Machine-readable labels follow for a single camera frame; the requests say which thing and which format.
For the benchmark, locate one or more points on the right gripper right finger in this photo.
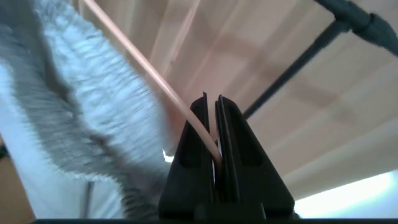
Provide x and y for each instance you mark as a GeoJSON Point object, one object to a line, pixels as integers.
{"type": "Point", "coordinates": [252, 180]}

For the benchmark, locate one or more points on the pink clothes hanger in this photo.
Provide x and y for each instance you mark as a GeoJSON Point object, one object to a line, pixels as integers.
{"type": "Point", "coordinates": [155, 77]}

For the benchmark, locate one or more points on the pale grey shorts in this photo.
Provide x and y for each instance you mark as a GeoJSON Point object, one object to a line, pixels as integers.
{"type": "Point", "coordinates": [77, 93]}

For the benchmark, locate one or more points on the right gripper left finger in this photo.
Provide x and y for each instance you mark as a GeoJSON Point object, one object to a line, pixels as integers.
{"type": "Point", "coordinates": [186, 186]}

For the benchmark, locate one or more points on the black clothes rack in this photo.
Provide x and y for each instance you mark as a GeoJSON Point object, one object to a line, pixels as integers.
{"type": "Point", "coordinates": [373, 26]}

